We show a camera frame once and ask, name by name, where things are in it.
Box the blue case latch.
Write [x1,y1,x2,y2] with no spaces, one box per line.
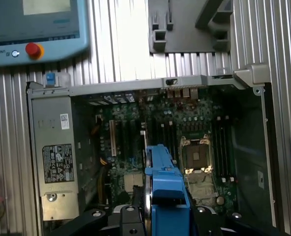
[46,72,56,87]

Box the green motherboard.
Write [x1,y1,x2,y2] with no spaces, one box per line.
[86,88,237,213]

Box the black expansion slot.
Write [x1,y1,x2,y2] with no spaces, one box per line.
[118,119,127,158]
[126,119,136,158]

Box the silver power supply unit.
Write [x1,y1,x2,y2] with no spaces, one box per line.
[28,95,80,222]

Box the CPU socket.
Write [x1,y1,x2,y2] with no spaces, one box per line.
[179,134,215,176]

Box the blue-grey teach pendant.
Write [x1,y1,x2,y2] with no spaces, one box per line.
[0,0,91,67]

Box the white expansion slot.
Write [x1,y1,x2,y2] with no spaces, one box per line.
[109,119,117,157]

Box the black RAM slot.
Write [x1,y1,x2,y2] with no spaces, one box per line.
[152,118,162,148]
[168,120,180,163]
[160,120,170,148]
[227,117,236,183]
[214,116,222,178]
[220,116,229,183]

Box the open grey PC case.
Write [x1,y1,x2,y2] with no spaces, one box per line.
[26,63,272,236]

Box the yellow and black wire bundle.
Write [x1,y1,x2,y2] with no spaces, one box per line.
[97,157,112,205]

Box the grey parts rack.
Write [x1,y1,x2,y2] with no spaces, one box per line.
[147,0,234,54]

